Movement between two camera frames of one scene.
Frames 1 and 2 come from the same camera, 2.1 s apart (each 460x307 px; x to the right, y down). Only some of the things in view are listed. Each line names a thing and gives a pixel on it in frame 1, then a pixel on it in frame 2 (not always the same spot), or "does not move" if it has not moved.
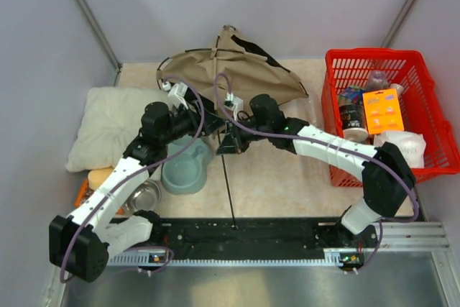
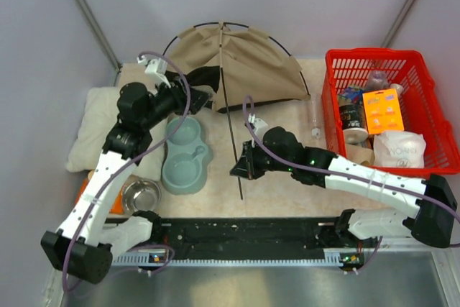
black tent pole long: (192, 50) → (282, 48)
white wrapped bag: (412, 146) does not move
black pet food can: (353, 122) does not move
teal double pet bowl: (186, 172) does not move
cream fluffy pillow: (111, 120) does not move
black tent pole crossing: (223, 163) → (221, 52)
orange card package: (384, 111) does not move
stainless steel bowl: (146, 197) does not move
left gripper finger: (213, 122) → (198, 99)
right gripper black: (229, 143) → (246, 165)
